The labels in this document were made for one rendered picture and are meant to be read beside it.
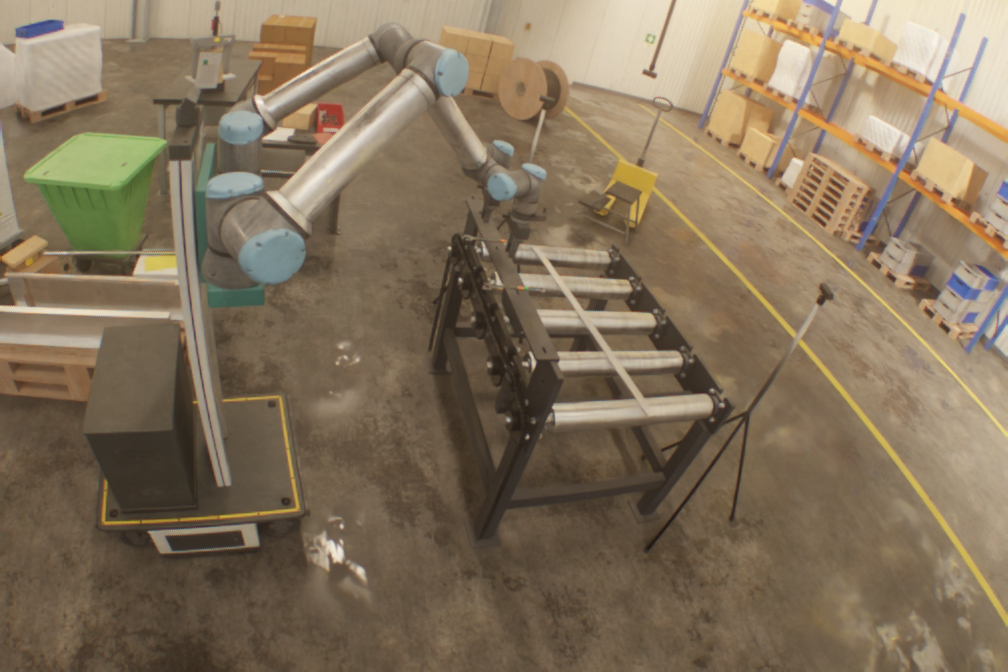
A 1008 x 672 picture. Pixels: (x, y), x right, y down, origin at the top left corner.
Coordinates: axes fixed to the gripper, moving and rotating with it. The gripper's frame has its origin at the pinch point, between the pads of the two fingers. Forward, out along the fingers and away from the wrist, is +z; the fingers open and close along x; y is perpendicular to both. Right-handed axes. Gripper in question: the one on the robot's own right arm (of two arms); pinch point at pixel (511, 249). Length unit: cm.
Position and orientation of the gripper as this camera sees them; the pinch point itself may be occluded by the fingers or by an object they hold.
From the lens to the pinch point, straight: 203.1
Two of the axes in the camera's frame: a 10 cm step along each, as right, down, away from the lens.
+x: 2.6, 6.0, -7.6
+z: -2.4, 8.0, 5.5
